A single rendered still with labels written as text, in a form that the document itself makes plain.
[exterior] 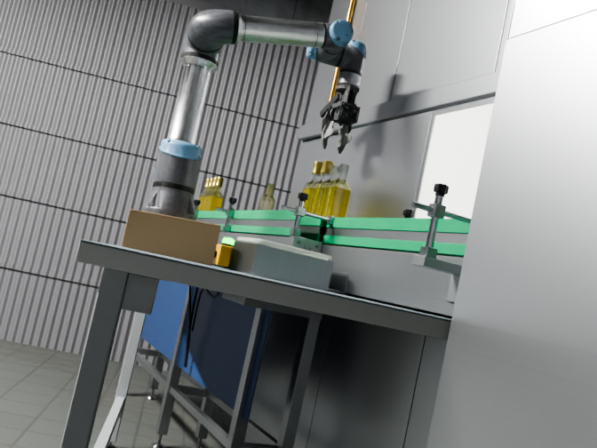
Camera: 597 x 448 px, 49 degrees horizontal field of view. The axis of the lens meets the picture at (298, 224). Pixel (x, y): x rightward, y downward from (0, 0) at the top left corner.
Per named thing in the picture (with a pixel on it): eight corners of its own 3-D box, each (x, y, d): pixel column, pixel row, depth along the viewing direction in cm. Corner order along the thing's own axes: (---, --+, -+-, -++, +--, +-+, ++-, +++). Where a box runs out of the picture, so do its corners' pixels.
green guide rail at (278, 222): (297, 236, 194) (303, 210, 194) (294, 236, 193) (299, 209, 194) (156, 226, 352) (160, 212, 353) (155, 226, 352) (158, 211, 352)
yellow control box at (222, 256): (235, 270, 224) (240, 248, 225) (215, 266, 221) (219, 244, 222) (228, 268, 231) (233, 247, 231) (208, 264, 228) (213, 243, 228)
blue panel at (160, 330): (299, 427, 201) (329, 289, 204) (246, 420, 193) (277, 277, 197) (168, 338, 344) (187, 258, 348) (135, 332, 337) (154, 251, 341)
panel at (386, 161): (529, 231, 150) (556, 88, 153) (520, 228, 149) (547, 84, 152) (338, 225, 232) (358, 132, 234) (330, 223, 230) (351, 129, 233)
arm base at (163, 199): (141, 212, 174) (148, 176, 175) (138, 219, 188) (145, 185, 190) (198, 224, 178) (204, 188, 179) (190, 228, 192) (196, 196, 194)
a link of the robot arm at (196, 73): (150, 183, 189) (191, 7, 197) (148, 191, 203) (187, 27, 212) (192, 193, 192) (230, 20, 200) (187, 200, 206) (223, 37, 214)
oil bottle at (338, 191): (338, 249, 202) (354, 181, 204) (322, 245, 200) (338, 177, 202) (330, 248, 207) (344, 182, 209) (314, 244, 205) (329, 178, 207)
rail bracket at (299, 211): (329, 244, 193) (338, 202, 194) (277, 230, 186) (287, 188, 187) (324, 243, 196) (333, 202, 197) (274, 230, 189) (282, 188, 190)
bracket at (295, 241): (319, 266, 192) (323, 242, 192) (290, 259, 188) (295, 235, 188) (313, 265, 195) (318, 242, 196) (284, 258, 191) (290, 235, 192)
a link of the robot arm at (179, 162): (154, 179, 177) (163, 130, 179) (151, 186, 190) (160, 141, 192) (197, 188, 180) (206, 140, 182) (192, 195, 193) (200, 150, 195)
